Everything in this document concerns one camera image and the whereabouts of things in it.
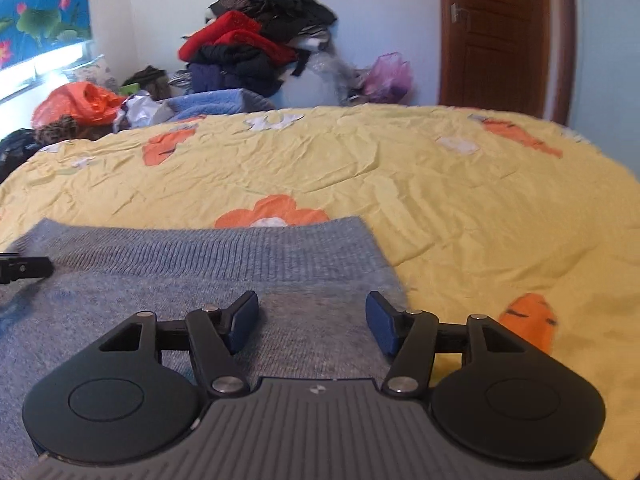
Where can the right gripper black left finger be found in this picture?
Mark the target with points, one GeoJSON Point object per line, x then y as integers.
{"type": "Point", "coordinates": [215, 336]}

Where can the lotus flower wall picture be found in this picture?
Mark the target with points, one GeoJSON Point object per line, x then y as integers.
{"type": "Point", "coordinates": [34, 27]}

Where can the dark clothes at bed edge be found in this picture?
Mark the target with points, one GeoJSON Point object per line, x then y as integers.
{"type": "Point", "coordinates": [15, 149]}

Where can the dark navy garment on pile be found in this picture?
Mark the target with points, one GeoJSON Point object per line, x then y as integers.
{"type": "Point", "coordinates": [233, 67]}

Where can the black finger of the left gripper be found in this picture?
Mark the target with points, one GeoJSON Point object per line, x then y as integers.
{"type": "Point", "coordinates": [14, 267]}

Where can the leopard print cloth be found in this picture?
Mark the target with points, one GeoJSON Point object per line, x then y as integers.
{"type": "Point", "coordinates": [62, 129]}

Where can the yellow floral bed quilt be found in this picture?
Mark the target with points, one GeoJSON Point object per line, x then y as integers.
{"type": "Point", "coordinates": [472, 209]}

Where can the brown wooden door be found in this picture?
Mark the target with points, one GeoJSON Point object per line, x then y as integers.
{"type": "Point", "coordinates": [497, 57]}

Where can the pink plastic bag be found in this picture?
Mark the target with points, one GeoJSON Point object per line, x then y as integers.
{"type": "Point", "coordinates": [389, 80]}

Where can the silver door handle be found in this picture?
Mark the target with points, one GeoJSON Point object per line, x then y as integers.
{"type": "Point", "coordinates": [457, 13]}

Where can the clear plastic bag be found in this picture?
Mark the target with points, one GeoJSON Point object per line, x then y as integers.
{"type": "Point", "coordinates": [341, 84]}

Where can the red garment on pile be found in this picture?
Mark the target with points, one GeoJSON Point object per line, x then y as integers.
{"type": "Point", "coordinates": [234, 28]}

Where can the orange plastic bag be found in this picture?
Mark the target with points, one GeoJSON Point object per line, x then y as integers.
{"type": "Point", "coordinates": [88, 104]}

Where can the light blue knit garment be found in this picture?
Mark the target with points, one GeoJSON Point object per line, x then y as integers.
{"type": "Point", "coordinates": [218, 102]}

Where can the grey navy knit sweater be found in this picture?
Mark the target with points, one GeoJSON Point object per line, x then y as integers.
{"type": "Point", "coordinates": [311, 283]}

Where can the black clothes on pile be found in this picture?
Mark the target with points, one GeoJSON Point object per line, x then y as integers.
{"type": "Point", "coordinates": [279, 20]}

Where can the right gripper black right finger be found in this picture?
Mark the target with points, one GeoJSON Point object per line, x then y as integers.
{"type": "Point", "coordinates": [408, 340]}

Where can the white crumpled plastic bag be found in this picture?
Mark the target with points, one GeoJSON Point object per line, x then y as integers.
{"type": "Point", "coordinates": [139, 110]}

